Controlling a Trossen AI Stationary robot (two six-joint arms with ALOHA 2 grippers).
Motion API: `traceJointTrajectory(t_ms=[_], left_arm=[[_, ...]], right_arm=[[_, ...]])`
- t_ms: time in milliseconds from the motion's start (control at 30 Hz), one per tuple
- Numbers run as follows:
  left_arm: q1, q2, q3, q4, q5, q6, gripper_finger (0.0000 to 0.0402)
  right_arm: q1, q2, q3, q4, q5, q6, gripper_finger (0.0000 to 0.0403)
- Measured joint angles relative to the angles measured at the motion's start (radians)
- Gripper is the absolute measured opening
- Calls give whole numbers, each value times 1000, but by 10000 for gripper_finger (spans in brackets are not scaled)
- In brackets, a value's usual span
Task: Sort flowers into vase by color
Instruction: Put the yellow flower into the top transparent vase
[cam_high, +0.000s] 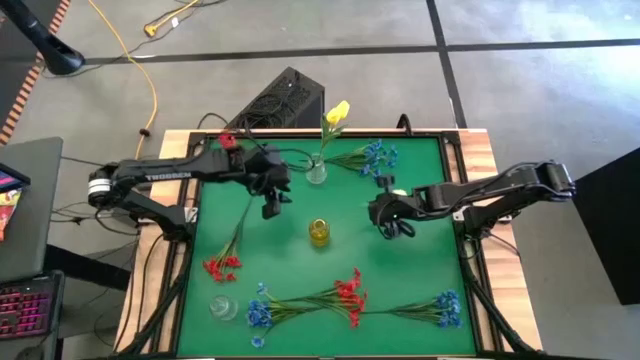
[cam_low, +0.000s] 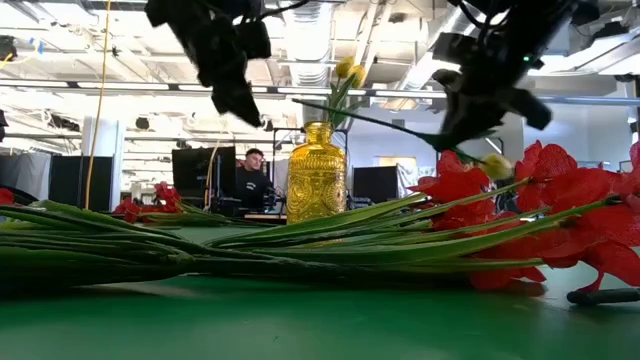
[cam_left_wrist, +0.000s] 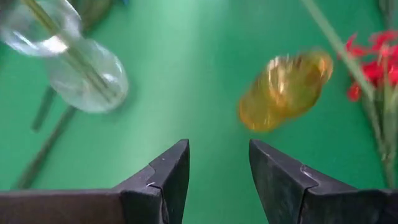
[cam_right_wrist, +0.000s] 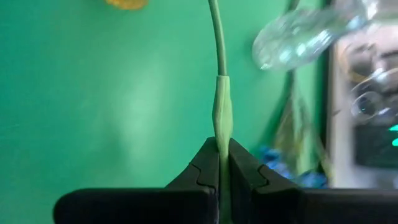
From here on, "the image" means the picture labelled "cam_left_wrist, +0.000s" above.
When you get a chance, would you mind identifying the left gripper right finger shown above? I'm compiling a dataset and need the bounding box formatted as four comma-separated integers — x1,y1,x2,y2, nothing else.
248,139,362,224

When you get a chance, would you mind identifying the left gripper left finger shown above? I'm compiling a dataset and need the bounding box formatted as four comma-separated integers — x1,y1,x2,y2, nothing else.
119,139,191,224

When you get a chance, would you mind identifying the yellow glass vase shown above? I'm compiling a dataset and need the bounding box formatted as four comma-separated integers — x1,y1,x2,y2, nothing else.
238,49,335,133

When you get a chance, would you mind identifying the yellow tulip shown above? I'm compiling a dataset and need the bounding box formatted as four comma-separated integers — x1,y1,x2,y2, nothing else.
21,0,118,100

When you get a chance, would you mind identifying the red flower bunch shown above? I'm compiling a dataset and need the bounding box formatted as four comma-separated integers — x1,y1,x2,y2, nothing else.
300,0,398,190

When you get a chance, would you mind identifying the clear glass vase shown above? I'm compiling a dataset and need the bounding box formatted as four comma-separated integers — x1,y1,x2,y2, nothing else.
0,0,130,114

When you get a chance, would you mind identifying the green table mat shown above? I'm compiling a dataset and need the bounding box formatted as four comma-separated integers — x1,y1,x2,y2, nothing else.
0,0,398,224

